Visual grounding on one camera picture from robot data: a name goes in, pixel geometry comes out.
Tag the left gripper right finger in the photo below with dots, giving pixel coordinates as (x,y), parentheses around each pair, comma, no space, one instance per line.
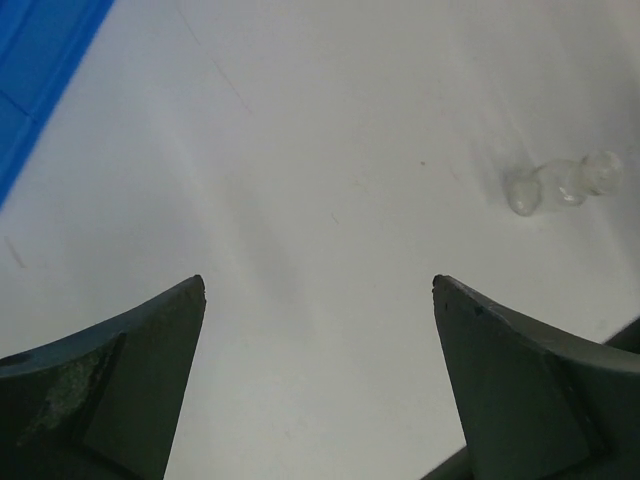
(534,401)

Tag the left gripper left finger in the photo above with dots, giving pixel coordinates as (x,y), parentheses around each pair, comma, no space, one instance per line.
(103,403)

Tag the blue divided plastic bin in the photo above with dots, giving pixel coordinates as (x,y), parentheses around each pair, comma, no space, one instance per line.
(42,45)

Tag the clear glass bottle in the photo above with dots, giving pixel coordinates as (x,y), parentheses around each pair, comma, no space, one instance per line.
(563,183)

